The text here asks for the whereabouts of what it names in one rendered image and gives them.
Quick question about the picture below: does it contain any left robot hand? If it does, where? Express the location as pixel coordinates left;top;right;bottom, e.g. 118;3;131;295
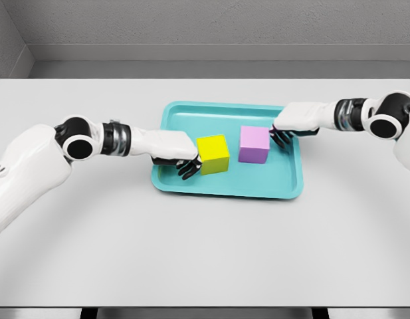
150;130;203;181

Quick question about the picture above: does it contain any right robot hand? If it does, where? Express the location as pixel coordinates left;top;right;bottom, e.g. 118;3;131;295
270;101;321;149

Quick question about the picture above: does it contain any yellow cube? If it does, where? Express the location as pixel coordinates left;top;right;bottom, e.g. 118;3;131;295
195;134;231;176

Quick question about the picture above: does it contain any pink cube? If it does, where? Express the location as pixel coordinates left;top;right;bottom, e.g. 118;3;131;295
238;125;271;165

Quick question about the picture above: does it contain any teal tray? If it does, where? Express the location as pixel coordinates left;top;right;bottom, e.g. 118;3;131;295
150;100;306;201

